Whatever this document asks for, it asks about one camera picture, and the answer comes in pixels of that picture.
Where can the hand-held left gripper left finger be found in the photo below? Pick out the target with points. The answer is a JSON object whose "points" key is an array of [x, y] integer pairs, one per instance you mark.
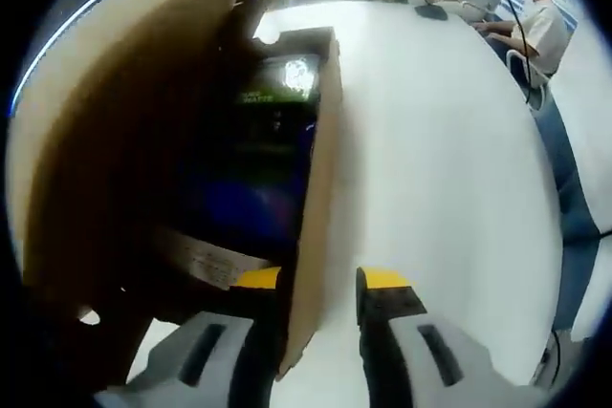
{"points": [[258, 322]]}

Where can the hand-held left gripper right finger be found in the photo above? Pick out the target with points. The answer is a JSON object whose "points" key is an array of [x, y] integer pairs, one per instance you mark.
{"points": [[387, 322]]}

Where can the white office chair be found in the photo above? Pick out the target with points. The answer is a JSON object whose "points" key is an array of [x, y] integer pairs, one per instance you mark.
{"points": [[538, 88]]}

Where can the black desk microphone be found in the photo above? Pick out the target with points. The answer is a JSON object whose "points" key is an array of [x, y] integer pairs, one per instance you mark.
{"points": [[430, 12]]}

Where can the brown cardboard shoe box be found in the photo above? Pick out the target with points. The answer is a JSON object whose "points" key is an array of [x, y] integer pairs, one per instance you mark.
{"points": [[143, 69]]}

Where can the white medicine box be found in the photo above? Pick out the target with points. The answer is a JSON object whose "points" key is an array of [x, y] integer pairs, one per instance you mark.
{"points": [[210, 260]]}

